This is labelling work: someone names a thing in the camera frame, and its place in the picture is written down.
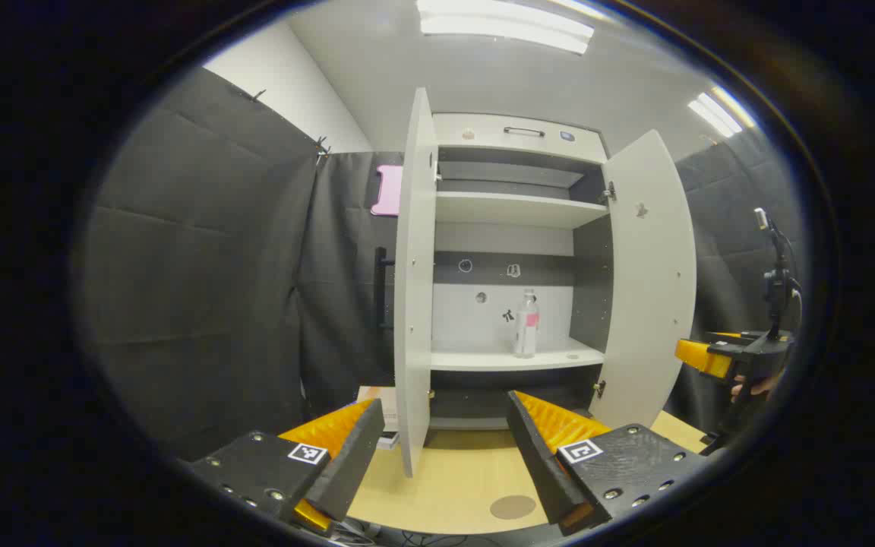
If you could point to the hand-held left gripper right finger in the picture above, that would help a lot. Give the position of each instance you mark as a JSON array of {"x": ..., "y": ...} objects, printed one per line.
[{"x": 536, "y": 456}]

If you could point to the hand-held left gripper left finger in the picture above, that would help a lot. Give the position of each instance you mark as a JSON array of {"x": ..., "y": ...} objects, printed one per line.
[{"x": 354, "y": 456}]

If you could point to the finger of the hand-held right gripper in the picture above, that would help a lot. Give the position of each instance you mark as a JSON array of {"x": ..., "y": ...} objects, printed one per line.
[{"x": 703, "y": 357}]

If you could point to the round brown coaster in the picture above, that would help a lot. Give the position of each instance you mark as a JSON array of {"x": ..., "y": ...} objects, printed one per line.
[{"x": 513, "y": 507}]

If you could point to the white cabinet door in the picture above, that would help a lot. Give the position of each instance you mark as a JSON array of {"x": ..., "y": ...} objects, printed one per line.
[
  {"x": 650, "y": 289},
  {"x": 415, "y": 304}
]

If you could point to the clear bottle with pink label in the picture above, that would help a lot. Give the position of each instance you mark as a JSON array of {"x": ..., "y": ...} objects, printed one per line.
[{"x": 526, "y": 334}]

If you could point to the white cabinet with shelves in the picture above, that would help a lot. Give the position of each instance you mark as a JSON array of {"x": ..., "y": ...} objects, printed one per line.
[{"x": 498, "y": 209}]

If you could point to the cardboard box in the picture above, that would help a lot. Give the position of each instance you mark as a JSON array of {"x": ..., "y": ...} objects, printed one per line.
[{"x": 377, "y": 403}]

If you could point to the black stand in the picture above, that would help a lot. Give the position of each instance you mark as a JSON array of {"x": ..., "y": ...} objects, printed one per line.
[{"x": 381, "y": 289}]

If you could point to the long ceiling light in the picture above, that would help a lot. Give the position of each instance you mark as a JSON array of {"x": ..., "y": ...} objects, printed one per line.
[
  {"x": 718, "y": 112},
  {"x": 506, "y": 26}
]

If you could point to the black cloth clip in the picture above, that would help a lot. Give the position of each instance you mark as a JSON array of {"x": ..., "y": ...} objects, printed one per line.
[
  {"x": 321, "y": 148},
  {"x": 257, "y": 96}
]

